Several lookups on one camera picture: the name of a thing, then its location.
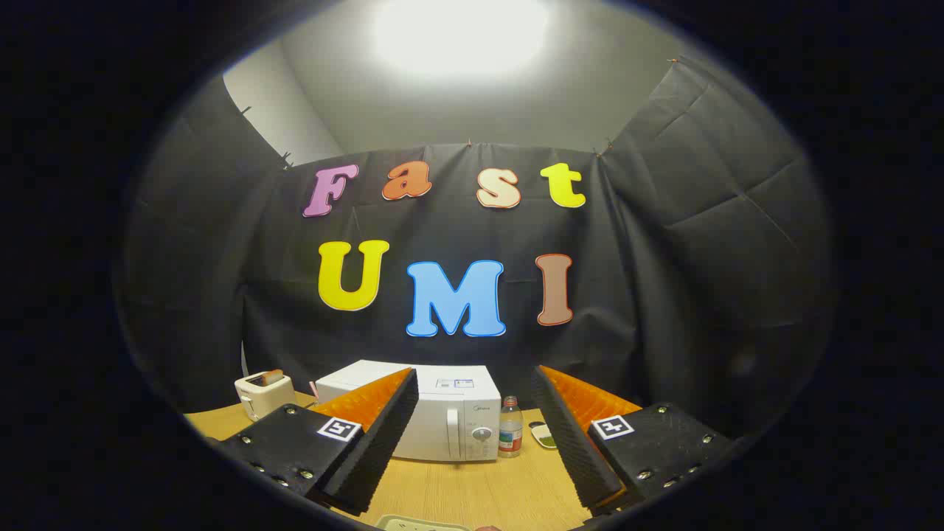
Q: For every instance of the black backdrop cloth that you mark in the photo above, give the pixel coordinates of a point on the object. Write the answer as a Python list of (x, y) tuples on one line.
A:
[(664, 258)]

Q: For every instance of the beige plastic tray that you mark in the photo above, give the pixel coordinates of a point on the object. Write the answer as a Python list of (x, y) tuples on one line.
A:
[(420, 524)]

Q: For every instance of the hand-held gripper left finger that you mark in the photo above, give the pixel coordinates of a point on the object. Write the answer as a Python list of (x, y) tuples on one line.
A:
[(376, 450)]

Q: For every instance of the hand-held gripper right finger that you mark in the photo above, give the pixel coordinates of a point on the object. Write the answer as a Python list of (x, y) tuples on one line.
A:
[(575, 450)]

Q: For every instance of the toast slice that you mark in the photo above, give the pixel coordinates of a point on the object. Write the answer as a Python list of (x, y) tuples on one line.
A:
[(271, 377)]

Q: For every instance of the clear plastic water bottle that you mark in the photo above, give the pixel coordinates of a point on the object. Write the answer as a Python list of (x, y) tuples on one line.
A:
[(510, 431)]

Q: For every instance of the ceiling light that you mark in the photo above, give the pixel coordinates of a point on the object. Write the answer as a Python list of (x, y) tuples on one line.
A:
[(461, 33)]

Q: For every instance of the white toaster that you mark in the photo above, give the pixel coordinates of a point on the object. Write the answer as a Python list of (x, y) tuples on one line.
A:
[(262, 402)]

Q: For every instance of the white microwave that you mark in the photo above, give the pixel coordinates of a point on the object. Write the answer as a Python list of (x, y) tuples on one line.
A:
[(442, 417)]

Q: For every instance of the white divided bean dish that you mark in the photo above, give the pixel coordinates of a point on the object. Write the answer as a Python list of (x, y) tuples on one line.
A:
[(544, 439)]

